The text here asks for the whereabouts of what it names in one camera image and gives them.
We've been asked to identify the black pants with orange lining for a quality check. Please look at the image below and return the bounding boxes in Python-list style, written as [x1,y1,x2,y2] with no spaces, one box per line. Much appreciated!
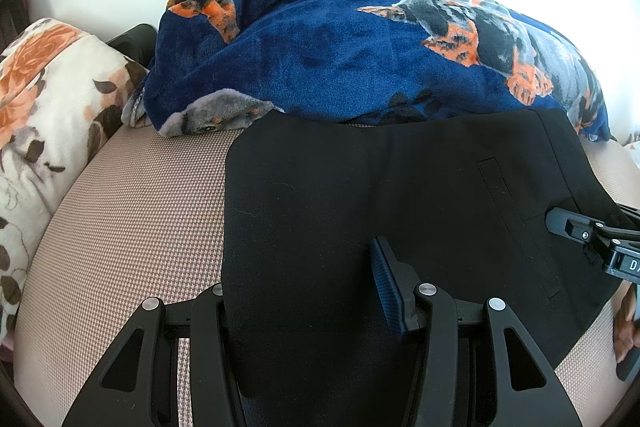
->
[221,109,630,426]

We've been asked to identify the dark wooden headboard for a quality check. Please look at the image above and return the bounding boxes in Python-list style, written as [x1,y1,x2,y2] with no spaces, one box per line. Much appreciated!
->
[0,0,30,50]

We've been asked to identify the white orange floral pillow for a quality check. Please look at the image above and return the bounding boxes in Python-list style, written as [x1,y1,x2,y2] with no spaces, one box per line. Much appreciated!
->
[1,18,146,349]

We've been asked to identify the right hand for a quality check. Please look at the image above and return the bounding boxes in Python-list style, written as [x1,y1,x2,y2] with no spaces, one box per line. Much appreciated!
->
[613,285,640,363]

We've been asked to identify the blue dog print blanket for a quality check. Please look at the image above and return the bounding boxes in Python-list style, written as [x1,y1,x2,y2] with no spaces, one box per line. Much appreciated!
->
[122,0,611,141]

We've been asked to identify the black object behind pillow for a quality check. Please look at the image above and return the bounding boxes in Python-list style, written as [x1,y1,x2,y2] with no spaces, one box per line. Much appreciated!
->
[107,24,157,67]

